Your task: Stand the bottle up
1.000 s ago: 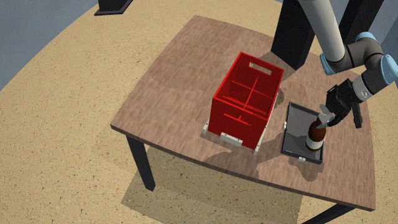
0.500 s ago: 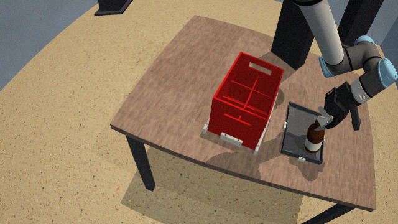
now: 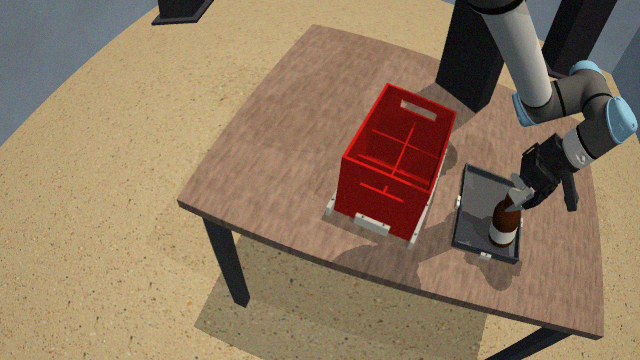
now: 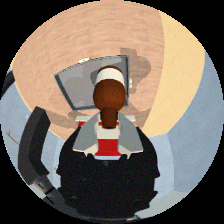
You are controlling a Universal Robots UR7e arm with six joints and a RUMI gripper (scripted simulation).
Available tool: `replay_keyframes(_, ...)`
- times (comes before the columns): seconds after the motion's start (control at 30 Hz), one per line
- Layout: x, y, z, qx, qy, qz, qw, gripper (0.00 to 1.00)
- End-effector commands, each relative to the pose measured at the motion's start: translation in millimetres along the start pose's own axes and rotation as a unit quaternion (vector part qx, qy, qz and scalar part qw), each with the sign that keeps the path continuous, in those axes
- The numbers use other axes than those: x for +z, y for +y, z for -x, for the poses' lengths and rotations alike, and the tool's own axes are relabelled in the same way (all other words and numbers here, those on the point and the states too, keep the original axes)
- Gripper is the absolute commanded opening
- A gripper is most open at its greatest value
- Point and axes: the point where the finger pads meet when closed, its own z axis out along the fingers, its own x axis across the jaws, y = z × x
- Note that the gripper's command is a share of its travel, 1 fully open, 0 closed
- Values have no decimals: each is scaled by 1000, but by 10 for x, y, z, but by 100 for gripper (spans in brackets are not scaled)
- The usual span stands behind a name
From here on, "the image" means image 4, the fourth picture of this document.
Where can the red plastic crate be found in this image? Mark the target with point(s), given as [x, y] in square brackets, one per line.
[108, 140]

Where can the brown bottle with white label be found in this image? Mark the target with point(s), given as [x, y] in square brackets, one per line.
[109, 94]

